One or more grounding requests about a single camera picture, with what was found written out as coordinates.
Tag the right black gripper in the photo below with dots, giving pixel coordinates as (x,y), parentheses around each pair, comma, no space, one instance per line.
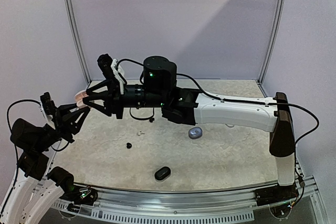
(116,98)

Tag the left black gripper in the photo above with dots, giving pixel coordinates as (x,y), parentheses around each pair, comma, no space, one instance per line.
(65,121)

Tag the pink charging case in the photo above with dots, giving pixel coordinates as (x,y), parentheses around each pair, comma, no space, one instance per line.
(79,99)

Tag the purple charging case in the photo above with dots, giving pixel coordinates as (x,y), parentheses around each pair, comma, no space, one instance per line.
(195,133)

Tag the white charging case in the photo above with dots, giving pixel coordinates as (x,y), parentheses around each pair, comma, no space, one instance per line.
(230,125)

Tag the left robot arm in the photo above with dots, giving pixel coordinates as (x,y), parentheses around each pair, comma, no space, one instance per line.
(36,186)

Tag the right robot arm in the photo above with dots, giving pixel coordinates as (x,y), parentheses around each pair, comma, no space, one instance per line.
(195,106)

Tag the black charging case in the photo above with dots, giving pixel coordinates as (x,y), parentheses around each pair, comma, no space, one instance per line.
(162,174)

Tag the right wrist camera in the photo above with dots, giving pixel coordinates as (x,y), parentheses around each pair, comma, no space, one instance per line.
(112,73)

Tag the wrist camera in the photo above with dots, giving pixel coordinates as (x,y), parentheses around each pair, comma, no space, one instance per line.
(112,73)
(48,109)

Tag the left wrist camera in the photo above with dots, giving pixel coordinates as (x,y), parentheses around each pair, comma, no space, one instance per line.
(48,109)

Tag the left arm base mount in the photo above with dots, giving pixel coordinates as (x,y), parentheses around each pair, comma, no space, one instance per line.
(81,195)

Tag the aluminium front rail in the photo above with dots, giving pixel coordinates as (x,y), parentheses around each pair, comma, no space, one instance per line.
(238,205)

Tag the right aluminium frame post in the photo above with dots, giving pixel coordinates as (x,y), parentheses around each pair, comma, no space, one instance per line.
(272,40)

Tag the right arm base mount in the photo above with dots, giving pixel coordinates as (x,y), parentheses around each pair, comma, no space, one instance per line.
(274,194)

